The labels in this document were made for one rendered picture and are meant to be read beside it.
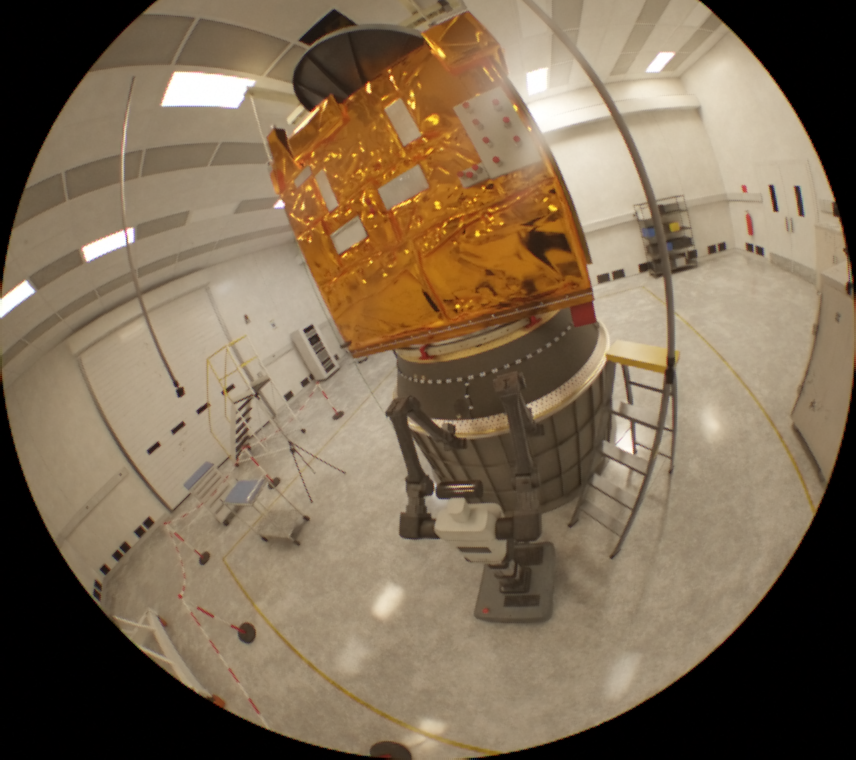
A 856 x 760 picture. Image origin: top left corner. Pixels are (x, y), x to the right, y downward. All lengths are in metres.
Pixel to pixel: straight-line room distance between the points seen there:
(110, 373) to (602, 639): 9.25
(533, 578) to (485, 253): 2.16
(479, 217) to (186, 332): 7.93
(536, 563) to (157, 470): 8.09
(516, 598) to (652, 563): 1.05
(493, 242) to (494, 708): 3.05
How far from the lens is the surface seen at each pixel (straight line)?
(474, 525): 0.95
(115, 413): 8.26
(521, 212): 1.41
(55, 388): 9.00
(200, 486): 5.17
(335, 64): 2.53
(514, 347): 1.66
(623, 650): 2.33
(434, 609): 2.51
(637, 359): 1.39
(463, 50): 1.70
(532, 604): 2.05
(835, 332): 2.94
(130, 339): 8.32
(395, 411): 1.02
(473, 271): 1.48
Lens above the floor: 2.29
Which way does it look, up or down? 15 degrees down
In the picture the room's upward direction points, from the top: 24 degrees counter-clockwise
